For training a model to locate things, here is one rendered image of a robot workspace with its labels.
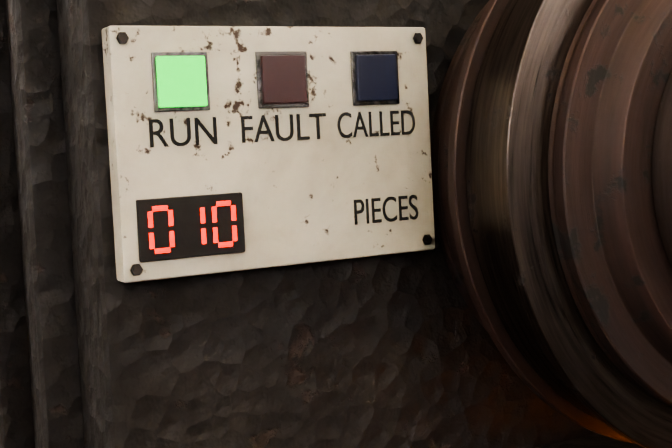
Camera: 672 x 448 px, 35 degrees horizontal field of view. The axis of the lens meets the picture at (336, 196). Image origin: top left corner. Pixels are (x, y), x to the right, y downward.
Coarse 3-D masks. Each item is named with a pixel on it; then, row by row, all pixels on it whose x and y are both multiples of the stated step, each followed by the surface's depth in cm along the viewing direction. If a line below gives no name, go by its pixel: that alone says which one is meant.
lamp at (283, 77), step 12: (264, 60) 78; (276, 60) 79; (288, 60) 79; (300, 60) 80; (264, 72) 78; (276, 72) 79; (288, 72) 79; (300, 72) 80; (264, 84) 78; (276, 84) 79; (288, 84) 79; (300, 84) 80; (264, 96) 78; (276, 96) 79; (288, 96) 79; (300, 96) 80
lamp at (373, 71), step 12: (360, 60) 82; (372, 60) 82; (384, 60) 83; (360, 72) 82; (372, 72) 82; (384, 72) 83; (396, 72) 83; (360, 84) 82; (372, 84) 82; (384, 84) 83; (396, 84) 83; (360, 96) 82; (372, 96) 82; (384, 96) 83; (396, 96) 83
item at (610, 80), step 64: (640, 0) 76; (576, 64) 74; (640, 64) 73; (576, 128) 73; (640, 128) 74; (576, 192) 74; (640, 192) 74; (576, 256) 74; (640, 256) 74; (640, 320) 76; (640, 384) 78
